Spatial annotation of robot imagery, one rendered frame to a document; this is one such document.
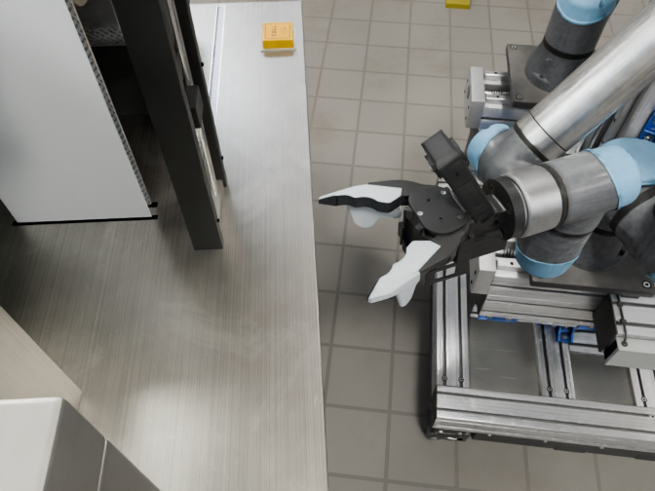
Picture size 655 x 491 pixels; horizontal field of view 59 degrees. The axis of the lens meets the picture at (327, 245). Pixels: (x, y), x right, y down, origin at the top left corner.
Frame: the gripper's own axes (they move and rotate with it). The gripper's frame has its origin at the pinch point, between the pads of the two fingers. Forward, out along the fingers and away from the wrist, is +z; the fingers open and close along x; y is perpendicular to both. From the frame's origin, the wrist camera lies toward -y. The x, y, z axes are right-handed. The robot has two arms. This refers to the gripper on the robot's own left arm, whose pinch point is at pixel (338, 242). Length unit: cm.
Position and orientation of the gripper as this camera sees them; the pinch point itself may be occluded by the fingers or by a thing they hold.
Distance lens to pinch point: 59.1
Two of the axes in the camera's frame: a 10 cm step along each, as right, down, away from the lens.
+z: -9.4, 2.7, -1.9
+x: -3.3, -6.9, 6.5
